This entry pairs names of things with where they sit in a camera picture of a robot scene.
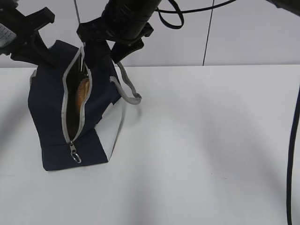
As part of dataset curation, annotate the brown bread roll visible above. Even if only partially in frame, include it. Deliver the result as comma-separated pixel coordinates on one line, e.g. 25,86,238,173
75,78,90,115

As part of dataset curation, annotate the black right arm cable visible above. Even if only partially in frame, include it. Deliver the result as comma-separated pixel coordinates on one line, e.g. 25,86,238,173
156,0,300,225

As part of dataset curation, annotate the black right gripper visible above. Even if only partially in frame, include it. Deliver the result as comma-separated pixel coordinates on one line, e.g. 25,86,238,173
77,0,154,68

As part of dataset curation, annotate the navy and white lunch bag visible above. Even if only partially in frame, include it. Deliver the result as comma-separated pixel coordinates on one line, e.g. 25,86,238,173
28,40,142,171

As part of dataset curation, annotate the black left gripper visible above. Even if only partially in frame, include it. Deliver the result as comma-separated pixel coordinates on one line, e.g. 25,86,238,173
0,0,58,67

